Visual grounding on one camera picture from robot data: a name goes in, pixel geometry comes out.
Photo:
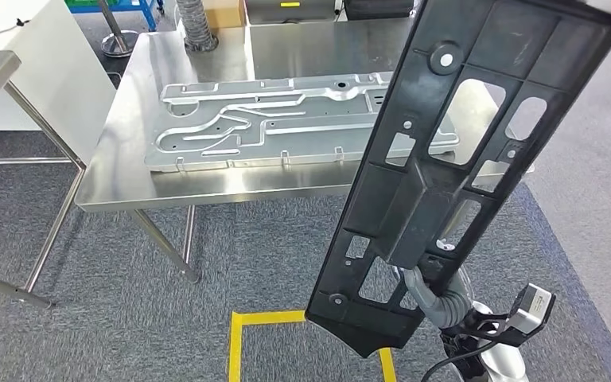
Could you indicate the stainless steel workbench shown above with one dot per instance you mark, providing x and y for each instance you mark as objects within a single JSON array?
[{"x": 126, "y": 179}]

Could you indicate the silver stamped metal plate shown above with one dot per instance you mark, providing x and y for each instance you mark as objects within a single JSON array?
[{"x": 295, "y": 126}]

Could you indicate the brown cardboard box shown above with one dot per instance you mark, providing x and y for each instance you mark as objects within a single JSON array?
[{"x": 226, "y": 13}]

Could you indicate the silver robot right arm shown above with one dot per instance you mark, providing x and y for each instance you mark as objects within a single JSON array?
[{"x": 503, "y": 364}]

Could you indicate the blue metal cart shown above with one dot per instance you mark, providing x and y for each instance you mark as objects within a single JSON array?
[{"x": 142, "y": 8}]

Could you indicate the black carry case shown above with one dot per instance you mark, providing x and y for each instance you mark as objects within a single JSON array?
[{"x": 379, "y": 8}]

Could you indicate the black plastic panel part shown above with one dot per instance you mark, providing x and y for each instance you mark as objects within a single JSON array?
[{"x": 405, "y": 221}]

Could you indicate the white cabinet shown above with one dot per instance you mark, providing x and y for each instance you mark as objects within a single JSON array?
[{"x": 47, "y": 79}]

